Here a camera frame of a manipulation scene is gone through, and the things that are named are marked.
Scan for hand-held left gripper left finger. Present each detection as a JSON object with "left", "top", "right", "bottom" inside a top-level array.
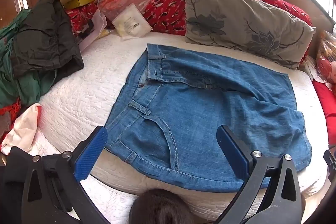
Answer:
[{"left": 22, "top": 126, "right": 111, "bottom": 224}]

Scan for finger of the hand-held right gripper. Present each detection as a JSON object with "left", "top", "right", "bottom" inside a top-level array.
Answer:
[{"left": 323, "top": 150, "right": 336, "bottom": 169}]

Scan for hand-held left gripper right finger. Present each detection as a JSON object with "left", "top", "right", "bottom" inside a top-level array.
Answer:
[{"left": 215, "top": 125, "right": 302, "bottom": 224}]

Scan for blue denim pants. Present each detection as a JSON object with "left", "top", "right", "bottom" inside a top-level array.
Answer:
[{"left": 104, "top": 43, "right": 313, "bottom": 193}]

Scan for plain red cloth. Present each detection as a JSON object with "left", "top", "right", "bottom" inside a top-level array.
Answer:
[{"left": 312, "top": 80, "right": 336, "bottom": 146}]

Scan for white quilted bed cover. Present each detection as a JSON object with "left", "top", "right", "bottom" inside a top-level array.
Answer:
[{"left": 34, "top": 31, "right": 331, "bottom": 224}]

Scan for white cloth bag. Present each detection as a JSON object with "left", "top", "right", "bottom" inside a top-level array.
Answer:
[{"left": 0, "top": 103, "right": 42, "bottom": 156}]

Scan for person's brown trouser leg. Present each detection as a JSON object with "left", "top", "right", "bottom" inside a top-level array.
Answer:
[{"left": 129, "top": 189, "right": 196, "bottom": 224}]

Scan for red patterned cloth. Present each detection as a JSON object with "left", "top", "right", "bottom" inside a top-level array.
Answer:
[{"left": 0, "top": 97, "right": 21, "bottom": 135}]

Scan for green garment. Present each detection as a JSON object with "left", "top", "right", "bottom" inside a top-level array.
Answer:
[{"left": 0, "top": 9, "right": 58, "bottom": 109}]

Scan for plastic-wrapped plush toy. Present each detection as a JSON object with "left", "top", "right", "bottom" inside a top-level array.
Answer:
[{"left": 315, "top": 30, "right": 336, "bottom": 90}]

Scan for small yellow object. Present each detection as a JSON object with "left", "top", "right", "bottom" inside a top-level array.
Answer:
[{"left": 98, "top": 28, "right": 116, "bottom": 38}]

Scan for black jacket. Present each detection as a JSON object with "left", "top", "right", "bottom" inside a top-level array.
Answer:
[{"left": 12, "top": 0, "right": 84, "bottom": 79}]

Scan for white paper sheet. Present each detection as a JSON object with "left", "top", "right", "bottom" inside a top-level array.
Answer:
[{"left": 79, "top": 9, "right": 108, "bottom": 52}]

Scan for grey floral pillow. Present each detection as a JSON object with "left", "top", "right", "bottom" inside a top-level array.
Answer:
[{"left": 182, "top": 0, "right": 317, "bottom": 69}]

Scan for white flat packet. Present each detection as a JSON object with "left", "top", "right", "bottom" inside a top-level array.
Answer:
[{"left": 112, "top": 3, "right": 153, "bottom": 38}]

